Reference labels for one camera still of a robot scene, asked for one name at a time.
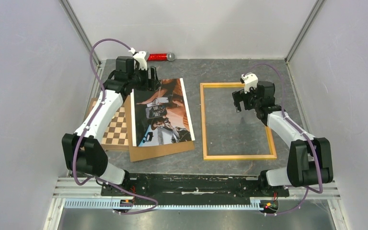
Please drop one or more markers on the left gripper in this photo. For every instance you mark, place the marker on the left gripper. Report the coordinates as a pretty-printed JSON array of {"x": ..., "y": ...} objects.
[{"x": 154, "y": 82}]

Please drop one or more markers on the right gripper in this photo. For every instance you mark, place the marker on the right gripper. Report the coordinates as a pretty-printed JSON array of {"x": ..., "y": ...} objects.
[{"x": 245, "y": 96}]

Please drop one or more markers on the printed photo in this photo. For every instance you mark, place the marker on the printed photo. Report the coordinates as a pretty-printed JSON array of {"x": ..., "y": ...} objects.
[{"x": 162, "y": 116}]

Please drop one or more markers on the yellow wooden picture frame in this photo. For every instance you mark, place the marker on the yellow wooden picture frame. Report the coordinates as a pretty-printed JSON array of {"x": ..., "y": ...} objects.
[{"x": 222, "y": 85}]

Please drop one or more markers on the brown backing board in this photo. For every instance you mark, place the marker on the brown backing board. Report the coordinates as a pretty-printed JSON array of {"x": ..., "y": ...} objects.
[{"x": 145, "y": 153}]

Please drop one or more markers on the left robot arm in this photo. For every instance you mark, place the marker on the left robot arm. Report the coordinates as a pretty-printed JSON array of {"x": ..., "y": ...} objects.
[{"x": 82, "y": 149}]

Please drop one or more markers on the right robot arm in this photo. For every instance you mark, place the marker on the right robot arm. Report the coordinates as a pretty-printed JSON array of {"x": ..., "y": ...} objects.
[{"x": 309, "y": 160}]

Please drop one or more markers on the red glitter microphone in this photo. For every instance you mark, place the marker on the red glitter microphone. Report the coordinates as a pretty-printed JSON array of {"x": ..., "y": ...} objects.
[{"x": 161, "y": 57}]

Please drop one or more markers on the wooden chessboard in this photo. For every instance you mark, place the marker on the wooden chessboard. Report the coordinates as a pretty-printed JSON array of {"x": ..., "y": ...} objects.
[{"x": 115, "y": 135}]

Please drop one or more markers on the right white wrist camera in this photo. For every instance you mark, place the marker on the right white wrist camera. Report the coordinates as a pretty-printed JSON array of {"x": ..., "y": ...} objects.
[{"x": 249, "y": 80}]

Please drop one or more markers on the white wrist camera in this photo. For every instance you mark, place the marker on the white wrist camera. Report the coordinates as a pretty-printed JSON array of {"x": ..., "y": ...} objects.
[
  {"x": 249, "y": 80},
  {"x": 141, "y": 57}
]

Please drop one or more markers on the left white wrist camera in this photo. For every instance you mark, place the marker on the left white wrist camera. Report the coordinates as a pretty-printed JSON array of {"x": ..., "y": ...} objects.
[{"x": 141, "y": 57}]

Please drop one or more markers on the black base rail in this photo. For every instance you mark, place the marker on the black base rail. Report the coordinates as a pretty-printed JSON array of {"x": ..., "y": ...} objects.
[{"x": 156, "y": 185}]

